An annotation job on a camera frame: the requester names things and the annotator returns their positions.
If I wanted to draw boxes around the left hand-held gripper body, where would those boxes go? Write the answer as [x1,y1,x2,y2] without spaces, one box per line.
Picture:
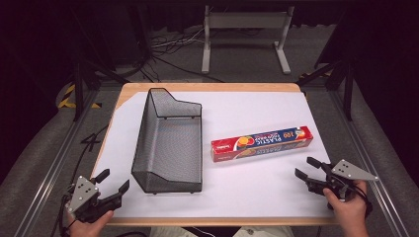
[65,175,124,224]

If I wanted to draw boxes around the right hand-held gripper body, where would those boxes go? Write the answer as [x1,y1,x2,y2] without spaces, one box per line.
[306,159,380,211]

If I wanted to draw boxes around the red blue plastic wrap box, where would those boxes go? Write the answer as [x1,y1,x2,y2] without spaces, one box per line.
[210,125,314,163]

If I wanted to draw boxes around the black wire mesh basket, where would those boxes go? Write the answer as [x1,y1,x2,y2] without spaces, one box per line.
[130,87,204,196]

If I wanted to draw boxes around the person's left hand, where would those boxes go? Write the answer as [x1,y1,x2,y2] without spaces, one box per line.
[66,210,115,237]

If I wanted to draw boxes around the person's right hand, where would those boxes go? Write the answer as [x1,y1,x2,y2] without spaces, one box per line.
[321,180,370,237]

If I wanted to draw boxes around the white paper sheet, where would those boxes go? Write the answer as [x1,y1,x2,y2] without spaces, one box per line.
[90,91,335,219]

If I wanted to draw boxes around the black tripod stand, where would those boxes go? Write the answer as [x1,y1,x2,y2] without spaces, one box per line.
[297,58,356,121]
[68,9,130,122]

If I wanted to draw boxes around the yellow black hazard tape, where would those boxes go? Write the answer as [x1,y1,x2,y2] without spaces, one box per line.
[57,83,103,110]

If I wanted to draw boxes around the grey metal stand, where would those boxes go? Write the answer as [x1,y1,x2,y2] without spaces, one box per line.
[201,4,295,75]

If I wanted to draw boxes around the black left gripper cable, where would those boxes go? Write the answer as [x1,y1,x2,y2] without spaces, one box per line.
[57,189,74,237]

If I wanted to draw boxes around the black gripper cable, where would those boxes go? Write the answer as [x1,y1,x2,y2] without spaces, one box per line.
[350,184,375,218]
[57,189,74,237]

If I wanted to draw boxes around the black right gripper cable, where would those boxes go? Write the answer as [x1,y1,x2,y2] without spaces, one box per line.
[350,184,375,218]

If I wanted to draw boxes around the aluminium floor rail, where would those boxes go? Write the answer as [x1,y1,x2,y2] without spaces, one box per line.
[329,88,413,237]
[13,88,100,237]

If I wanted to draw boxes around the bundle of floor cables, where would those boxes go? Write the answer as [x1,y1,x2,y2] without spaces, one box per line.
[141,26,226,84]

